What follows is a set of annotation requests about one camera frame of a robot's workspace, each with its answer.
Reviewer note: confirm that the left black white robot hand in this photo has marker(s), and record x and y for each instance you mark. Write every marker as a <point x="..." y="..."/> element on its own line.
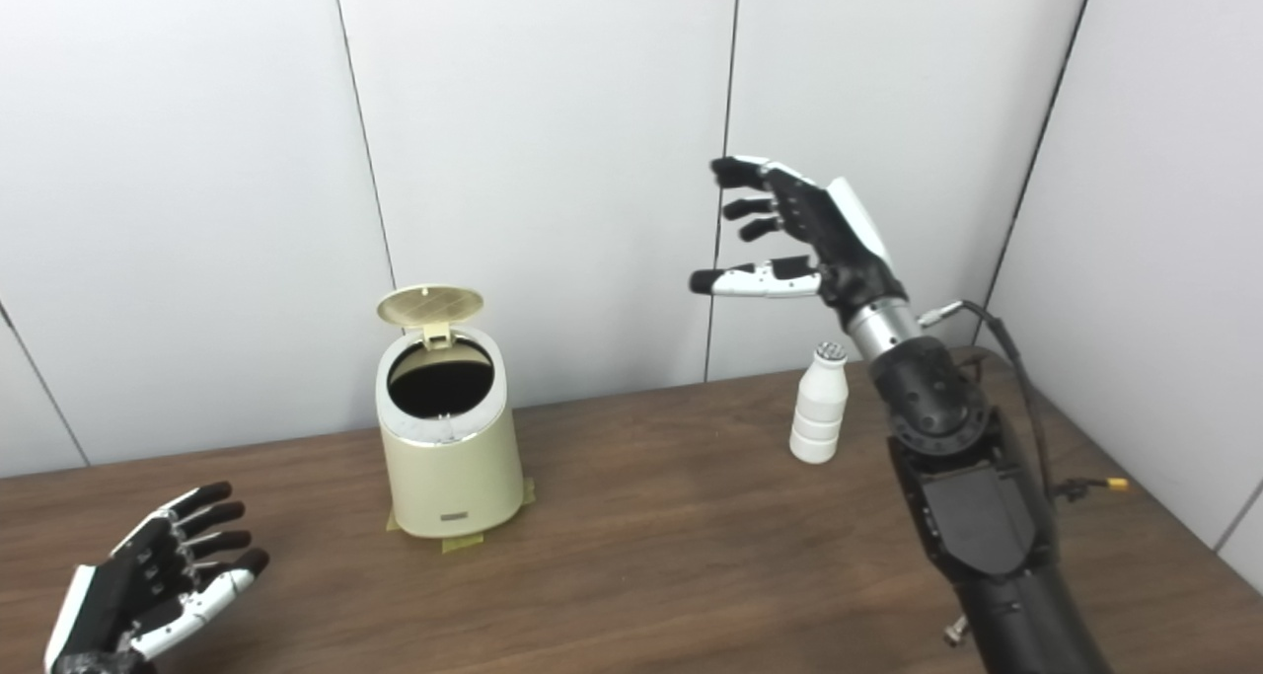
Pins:
<point x="128" y="585"/>

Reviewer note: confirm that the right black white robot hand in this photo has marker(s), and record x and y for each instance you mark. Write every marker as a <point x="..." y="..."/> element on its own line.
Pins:
<point x="839" y="240"/>

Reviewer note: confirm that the small white plastic bottle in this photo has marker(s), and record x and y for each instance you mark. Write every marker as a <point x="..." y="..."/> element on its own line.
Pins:
<point x="817" y="412"/>

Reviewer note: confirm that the cream round bin lid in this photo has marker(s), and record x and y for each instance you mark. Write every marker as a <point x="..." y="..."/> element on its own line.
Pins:
<point x="429" y="305"/>

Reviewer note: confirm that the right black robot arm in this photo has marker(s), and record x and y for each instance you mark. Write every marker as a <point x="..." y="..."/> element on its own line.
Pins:
<point x="972" y="516"/>

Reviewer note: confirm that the cream-colored bin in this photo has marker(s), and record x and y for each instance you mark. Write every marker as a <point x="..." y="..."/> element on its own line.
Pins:
<point x="454" y="482"/>

